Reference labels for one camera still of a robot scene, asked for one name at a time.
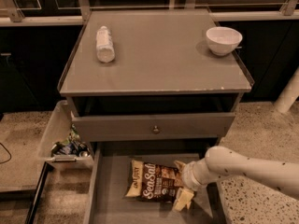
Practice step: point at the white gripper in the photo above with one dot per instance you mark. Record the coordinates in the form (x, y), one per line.
(188, 176)

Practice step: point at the brown chip bag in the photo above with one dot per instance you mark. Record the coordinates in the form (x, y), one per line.
(152, 182)

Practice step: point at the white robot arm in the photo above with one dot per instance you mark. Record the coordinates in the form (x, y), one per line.
(221, 163)

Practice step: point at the grey middle drawer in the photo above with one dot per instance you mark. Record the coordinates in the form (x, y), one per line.
(110, 181)

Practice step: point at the grey drawer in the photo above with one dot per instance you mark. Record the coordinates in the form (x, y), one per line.
(120, 118)
(110, 181)

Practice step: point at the grey top drawer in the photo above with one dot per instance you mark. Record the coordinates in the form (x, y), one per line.
(120, 118)

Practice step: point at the grey drawer cabinet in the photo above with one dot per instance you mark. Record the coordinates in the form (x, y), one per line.
(157, 53)

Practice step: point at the snack packets in bin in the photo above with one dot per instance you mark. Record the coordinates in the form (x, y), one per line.
(72, 145)

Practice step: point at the clear plastic storage bin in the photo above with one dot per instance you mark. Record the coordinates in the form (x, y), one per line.
(57, 130)

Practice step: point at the white ceramic bowl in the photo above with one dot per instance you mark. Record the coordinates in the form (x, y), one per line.
(223, 40)

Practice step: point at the clear plastic water bottle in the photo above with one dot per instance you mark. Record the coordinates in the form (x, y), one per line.
(104, 45)

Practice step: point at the metal window railing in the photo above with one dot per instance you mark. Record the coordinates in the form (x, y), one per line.
(77, 12)

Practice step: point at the black metal floor frame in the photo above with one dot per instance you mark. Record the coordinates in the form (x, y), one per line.
(32, 194)

